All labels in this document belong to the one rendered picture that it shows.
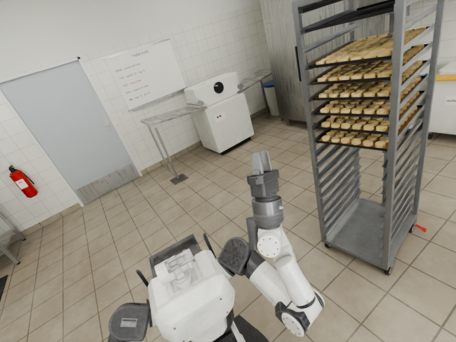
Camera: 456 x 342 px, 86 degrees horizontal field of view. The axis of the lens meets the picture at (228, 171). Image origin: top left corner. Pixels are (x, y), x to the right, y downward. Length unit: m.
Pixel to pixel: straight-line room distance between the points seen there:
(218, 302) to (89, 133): 3.90
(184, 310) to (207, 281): 0.11
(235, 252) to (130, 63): 3.94
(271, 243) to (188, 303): 0.34
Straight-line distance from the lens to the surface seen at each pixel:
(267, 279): 0.89
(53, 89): 4.43
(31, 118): 4.47
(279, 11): 4.29
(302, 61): 1.50
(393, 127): 1.42
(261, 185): 0.68
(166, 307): 0.89
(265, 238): 0.70
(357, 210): 2.47
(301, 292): 0.81
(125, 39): 4.55
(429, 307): 2.15
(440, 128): 3.75
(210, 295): 0.88
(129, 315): 0.94
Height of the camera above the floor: 1.78
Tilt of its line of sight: 28 degrees down
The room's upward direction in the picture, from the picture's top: 18 degrees counter-clockwise
